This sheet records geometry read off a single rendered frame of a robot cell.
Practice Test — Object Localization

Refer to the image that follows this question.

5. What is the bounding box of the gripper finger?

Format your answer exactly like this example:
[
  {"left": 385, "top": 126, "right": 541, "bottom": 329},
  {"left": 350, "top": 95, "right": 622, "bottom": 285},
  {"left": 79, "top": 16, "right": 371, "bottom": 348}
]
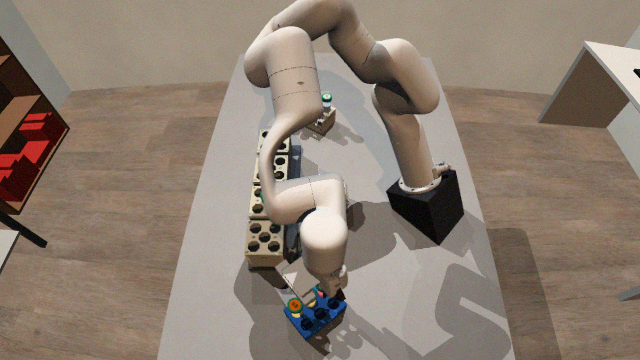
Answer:
[{"left": 323, "top": 288, "right": 346, "bottom": 302}]

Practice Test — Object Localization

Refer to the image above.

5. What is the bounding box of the blue tube rack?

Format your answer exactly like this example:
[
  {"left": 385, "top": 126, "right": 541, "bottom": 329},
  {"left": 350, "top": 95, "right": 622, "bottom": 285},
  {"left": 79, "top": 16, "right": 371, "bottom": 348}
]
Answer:
[{"left": 283, "top": 294, "right": 346, "bottom": 341}]

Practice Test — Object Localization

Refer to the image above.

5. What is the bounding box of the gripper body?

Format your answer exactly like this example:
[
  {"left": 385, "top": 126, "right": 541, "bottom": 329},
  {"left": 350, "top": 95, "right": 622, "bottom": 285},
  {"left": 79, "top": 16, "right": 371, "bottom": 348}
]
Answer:
[{"left": 318, "top": 264, "right": 348, "bottom": 297}]

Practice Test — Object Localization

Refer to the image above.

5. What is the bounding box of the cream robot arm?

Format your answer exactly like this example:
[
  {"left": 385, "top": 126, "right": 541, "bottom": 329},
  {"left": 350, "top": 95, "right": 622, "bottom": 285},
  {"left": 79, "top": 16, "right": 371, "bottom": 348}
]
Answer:
[{"left": 243, "top": 0, "right": 451, "bottom": 308}]

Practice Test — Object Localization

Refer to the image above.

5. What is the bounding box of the green tube cap with grey dot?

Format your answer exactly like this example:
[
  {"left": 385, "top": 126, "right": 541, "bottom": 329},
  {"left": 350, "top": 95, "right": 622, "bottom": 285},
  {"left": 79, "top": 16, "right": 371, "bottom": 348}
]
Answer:
[{"left": 307, "top": 288, "right": 317, "bottom": 307}]

